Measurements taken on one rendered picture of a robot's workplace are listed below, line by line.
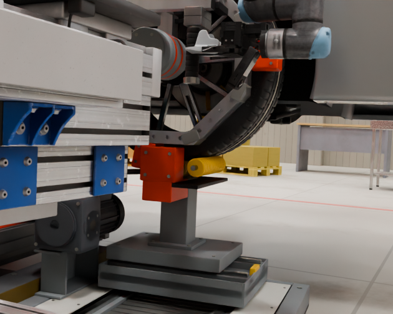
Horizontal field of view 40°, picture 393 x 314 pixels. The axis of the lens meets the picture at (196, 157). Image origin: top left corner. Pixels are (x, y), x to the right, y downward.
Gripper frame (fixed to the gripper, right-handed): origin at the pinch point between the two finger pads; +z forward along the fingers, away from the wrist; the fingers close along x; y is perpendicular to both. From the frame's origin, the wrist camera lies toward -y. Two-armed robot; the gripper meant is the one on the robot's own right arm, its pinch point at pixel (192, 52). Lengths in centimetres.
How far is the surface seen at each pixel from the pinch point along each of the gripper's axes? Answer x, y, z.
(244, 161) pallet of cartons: -632, -61, 140
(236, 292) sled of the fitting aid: -23, -69, -9
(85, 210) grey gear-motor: -8, -46, 35
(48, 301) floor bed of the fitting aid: -5, -75, 45
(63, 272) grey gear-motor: -11, -67, 44
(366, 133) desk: -792, -11, -23
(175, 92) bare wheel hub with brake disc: -53, -7, 25
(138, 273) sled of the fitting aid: -22, -68, 24
